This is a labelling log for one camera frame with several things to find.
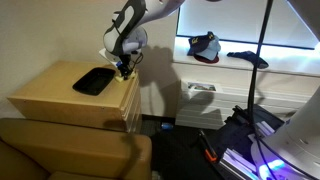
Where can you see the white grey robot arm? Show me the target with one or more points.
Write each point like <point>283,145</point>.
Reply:
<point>126,30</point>

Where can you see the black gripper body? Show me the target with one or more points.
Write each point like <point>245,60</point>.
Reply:
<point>125,60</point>

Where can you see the black vertical pole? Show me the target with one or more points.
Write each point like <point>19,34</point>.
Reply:
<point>258,50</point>

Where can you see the white radiator cover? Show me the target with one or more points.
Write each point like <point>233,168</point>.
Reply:
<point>200,110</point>

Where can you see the orange and black tool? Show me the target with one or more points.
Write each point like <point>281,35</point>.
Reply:
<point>208,148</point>

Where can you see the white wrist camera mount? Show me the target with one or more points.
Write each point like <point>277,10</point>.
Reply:
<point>108,56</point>

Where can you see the white window blind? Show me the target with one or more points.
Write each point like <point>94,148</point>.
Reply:
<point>233,16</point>

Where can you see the aluminium profile rails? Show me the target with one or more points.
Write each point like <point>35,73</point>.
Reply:
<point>236,165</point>

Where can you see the light wooden chest of drawers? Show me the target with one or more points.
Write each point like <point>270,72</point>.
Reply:
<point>50,96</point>

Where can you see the white window sill ledge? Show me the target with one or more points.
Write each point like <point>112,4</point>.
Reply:
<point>290,60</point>

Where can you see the colourful picture sticker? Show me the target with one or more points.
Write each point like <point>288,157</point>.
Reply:
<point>201,86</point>

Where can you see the plain navy cap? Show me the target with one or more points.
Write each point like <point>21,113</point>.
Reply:
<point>248,57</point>

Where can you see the dark red cap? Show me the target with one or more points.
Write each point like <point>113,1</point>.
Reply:
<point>206,60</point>

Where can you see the navy cap with yellow lettering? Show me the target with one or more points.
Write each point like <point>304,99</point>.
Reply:
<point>198,41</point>

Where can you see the yellow sponge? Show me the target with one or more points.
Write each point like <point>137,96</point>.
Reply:
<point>132,76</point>

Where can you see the light blue cap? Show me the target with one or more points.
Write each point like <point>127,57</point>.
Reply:
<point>211,48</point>

